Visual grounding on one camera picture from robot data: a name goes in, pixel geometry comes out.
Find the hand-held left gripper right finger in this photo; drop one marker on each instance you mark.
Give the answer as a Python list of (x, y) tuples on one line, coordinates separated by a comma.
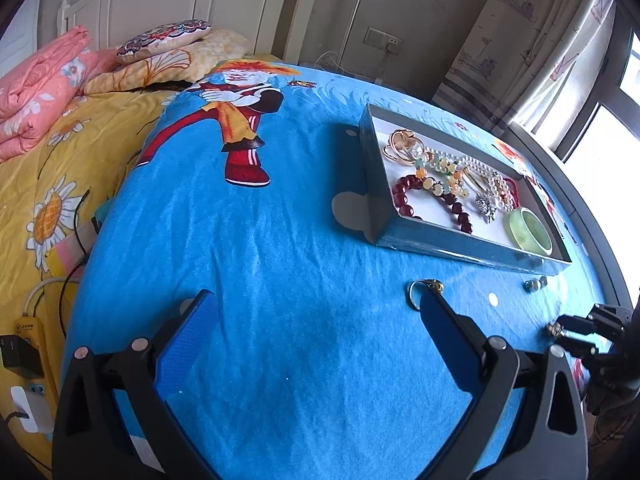
[(450, 340)]

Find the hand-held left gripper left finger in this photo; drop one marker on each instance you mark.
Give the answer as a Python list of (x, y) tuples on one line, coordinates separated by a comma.
[(185, 345)]

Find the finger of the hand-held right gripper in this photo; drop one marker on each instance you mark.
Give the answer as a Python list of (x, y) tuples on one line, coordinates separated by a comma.
[(605, 322), (580, 346)]

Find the grey tray with white inside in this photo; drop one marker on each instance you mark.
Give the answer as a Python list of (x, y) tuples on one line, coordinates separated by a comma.
[(425, 242)]

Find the person's right forearm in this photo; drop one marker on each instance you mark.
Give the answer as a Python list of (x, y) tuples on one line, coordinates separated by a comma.
[(615, 435)]

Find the green jade bangle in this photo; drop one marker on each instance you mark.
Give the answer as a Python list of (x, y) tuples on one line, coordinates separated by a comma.
[(517, 230)]

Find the silver flower brooch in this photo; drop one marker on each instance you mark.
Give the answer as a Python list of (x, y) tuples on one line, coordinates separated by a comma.
[(486, 207)]

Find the blue printed blanket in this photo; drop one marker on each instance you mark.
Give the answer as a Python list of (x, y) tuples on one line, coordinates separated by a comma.
[(300, 260)]

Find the yellow power strip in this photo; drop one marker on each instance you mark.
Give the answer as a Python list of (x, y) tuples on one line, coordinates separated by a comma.
[(30, 325)]

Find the black charger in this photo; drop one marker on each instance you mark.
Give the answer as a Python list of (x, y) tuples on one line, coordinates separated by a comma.
[(20, 355)]

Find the white plug adapter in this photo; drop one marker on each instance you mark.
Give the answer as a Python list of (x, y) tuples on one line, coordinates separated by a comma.
[(27, 405)]

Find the yellow floral bed sheet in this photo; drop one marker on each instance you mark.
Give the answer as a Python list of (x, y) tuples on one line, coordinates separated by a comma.
[(50, 160)]

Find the dark framed window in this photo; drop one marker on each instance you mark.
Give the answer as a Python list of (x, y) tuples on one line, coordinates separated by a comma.
[(607, 85)]

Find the pink floral quilt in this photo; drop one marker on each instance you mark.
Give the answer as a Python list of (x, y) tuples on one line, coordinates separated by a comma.
[(35, 90)]

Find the printed curtain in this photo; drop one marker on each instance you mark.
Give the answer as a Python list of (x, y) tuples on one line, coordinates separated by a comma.
[(525, 35)]

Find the yellow leaf print pillow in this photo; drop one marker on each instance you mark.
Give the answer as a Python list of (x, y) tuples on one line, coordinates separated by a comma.
[(220, 47)]

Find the patterned round cushion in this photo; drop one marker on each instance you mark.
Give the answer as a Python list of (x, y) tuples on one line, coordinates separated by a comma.
[(165, 40)]

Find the white slim pole lamp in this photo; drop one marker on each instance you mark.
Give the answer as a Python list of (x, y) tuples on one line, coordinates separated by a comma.
[(355, 20)]

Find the white bed headboard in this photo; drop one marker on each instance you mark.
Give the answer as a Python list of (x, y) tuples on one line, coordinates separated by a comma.
[(225, 0)]

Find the wall socket panel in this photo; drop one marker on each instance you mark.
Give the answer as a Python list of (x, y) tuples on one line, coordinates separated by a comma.
[(382, 40)]

